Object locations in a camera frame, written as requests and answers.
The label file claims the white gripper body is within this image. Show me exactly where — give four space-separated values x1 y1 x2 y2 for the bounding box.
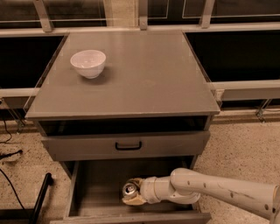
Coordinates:
140 177 159 204

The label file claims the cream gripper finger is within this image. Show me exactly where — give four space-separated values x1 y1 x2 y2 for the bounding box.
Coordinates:
122 194 146 206
128 178 144 188

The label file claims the silver 7up soda can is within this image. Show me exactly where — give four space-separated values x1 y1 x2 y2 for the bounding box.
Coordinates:
122 181 140 197

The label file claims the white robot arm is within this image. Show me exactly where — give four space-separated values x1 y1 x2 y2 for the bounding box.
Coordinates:
122 168 280 224

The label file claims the grey open middle drawer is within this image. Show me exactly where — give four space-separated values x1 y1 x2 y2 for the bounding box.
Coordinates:
50 157 211 224

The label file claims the grey upper drawer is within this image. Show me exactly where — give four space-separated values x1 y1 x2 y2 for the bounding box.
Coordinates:
42 130 210 161

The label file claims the grey drawer cabinet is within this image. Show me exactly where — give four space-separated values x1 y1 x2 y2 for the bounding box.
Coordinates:
26 31 220 168

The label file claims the black metal stand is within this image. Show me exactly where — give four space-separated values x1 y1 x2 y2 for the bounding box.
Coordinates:
0 172 53 224

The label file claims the white ceramic bowl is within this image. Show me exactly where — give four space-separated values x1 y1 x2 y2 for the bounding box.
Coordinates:
70 50 107 79

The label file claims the grey metal window railing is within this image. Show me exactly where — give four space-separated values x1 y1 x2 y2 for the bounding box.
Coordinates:
1 0 280 122

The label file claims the black drawer handle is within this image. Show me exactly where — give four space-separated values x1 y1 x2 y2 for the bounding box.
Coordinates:
115 141 143 151

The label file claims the black cable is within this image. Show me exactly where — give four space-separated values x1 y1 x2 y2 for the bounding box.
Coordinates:
0 116 27 210

